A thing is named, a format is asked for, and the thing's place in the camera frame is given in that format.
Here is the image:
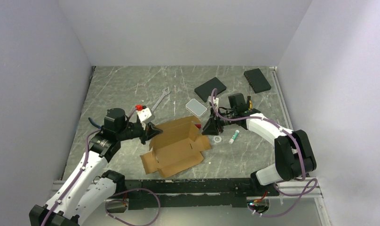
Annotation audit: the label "silver open-end wrench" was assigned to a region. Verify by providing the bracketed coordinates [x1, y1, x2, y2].
[151, 88, 171, 112]

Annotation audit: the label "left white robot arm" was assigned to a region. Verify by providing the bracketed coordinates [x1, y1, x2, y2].
[29, 105, 162, 226]

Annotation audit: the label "black flat network switch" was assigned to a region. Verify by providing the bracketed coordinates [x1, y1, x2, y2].
[194, 77, 227, 103]

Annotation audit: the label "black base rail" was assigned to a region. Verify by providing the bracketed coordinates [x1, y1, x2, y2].
[116, 178, 279, 210]

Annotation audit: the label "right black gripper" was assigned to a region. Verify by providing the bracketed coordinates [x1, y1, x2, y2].
[202, 107, 237, 136]

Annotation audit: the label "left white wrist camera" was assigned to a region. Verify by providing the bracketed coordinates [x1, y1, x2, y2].
[135, 105, 155, 124]

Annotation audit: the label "blue handled pliers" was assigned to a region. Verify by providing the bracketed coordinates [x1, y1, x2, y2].
[87, 117, 101, 129]

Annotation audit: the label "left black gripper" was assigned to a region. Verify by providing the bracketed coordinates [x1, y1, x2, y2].
[117, 121, 163, 145]

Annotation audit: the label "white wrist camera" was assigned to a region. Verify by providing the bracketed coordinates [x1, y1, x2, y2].
[135, 105, 155, 124]
[207, 96, 219, 109]

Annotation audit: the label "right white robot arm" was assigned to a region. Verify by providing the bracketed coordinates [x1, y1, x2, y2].
[202, 89, 317, 195]

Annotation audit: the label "yellow black screwdriver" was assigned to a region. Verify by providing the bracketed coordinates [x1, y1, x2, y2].
[247, 85, 253, 109]

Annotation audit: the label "clear tape roll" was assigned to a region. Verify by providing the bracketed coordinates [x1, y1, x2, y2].
[213, 136, 222, 143]

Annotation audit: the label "green white glue stick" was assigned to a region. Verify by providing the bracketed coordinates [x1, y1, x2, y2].
[229, 130, 239, 144]

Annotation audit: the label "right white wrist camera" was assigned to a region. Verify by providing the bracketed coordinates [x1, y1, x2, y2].
[207, 96, 219, 109]

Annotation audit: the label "black ported switch box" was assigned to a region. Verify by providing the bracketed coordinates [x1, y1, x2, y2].
[243, 68, 271, 93]

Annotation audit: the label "brown cardboard box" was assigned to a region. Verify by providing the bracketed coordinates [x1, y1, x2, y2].
[140, 116, 211, 178]

